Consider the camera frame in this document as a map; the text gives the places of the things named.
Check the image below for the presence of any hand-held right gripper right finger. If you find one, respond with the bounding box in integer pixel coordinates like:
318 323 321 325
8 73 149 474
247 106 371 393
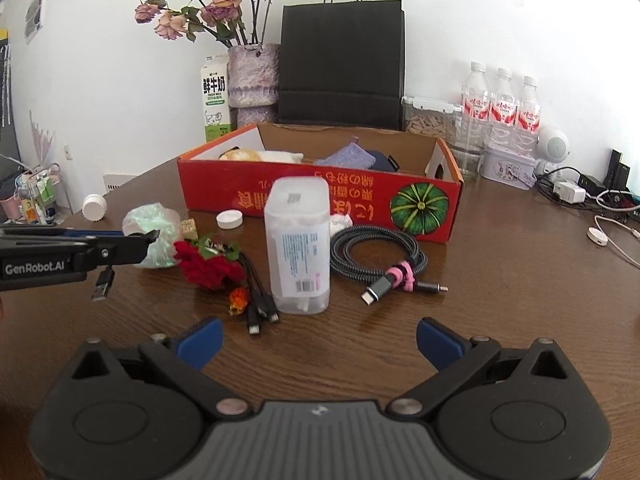
389 317 570 417

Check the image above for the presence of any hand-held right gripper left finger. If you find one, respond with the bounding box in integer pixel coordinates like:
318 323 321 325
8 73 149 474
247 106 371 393
70 317 252 417

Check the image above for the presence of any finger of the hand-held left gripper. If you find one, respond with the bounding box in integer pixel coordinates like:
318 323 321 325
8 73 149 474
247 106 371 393
0 226 125 242
0 231 161 267

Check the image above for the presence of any white ribbed lid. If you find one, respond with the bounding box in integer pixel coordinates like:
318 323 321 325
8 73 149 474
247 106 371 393
81 194 108 222

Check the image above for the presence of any green plastic bag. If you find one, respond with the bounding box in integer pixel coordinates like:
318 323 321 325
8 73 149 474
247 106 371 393
122 202 182 270

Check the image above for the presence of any small orange artificial flower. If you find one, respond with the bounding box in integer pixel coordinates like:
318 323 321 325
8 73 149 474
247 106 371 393
227 287 250 317

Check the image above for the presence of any black multi-head charging cable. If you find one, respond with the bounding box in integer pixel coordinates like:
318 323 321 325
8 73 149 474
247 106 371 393
91 242 280 337

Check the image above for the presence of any red artificial rose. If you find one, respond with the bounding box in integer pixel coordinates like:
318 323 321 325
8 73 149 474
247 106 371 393
173 232 246 292

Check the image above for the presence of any braided grey cable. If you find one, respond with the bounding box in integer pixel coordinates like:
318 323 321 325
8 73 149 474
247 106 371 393
330 225 449 307

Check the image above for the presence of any red cardboard box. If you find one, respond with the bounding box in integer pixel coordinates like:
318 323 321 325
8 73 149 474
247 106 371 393
176 122 465 245

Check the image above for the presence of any clear cotton swab container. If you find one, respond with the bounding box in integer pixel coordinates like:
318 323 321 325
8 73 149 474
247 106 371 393
263 176 332 315

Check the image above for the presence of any yellow white plush toy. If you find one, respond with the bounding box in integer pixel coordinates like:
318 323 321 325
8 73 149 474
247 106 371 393
218 146 305 163

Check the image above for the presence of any dark blue pouch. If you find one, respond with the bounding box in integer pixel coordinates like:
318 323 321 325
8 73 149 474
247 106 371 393
369 149 400 173

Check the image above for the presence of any purple cloth drawstring pouch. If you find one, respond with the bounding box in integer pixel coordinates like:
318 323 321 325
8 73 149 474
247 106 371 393
314 136 377 170

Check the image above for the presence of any clear lidded food container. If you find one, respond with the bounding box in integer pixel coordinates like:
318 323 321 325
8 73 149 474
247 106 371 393
401 96 463 137

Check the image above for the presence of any green white milk carton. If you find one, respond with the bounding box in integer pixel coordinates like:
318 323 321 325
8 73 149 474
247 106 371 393
200 54 232 143

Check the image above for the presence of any white printed tin box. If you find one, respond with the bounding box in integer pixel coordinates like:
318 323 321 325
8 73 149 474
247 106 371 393
481 144 538 191

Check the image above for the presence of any white power adapter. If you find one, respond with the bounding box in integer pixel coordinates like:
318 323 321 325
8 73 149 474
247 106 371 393
552 180 587 205

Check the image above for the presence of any purple mottled vase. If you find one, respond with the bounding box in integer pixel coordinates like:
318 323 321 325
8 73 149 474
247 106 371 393
227 43 281 126

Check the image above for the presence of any white round speaker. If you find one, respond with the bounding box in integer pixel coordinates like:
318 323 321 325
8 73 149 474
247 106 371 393
535 125 571 171

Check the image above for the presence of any clear water bottle red label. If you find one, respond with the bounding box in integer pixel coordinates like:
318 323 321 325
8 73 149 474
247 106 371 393
517 76 542 148
452 61 491 181
489 67 518 148

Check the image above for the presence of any black upright device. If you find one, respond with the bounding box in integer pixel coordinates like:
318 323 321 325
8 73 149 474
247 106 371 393
602 149 632 191

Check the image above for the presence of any black paper bag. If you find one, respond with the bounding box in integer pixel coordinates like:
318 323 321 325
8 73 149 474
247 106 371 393
276 0 405 131

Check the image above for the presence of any wire rack with bottles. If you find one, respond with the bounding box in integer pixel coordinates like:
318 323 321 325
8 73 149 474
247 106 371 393
0 162 63 226

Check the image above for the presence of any white cable with puck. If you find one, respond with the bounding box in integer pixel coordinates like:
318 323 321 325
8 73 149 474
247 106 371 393
586 215 640 263

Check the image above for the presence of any chargers and cables cluster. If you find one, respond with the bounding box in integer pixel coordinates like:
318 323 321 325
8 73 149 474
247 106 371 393
535 166 640 211

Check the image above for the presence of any wall picture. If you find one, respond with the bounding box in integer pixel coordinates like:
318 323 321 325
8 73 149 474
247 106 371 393
25 0 48 43

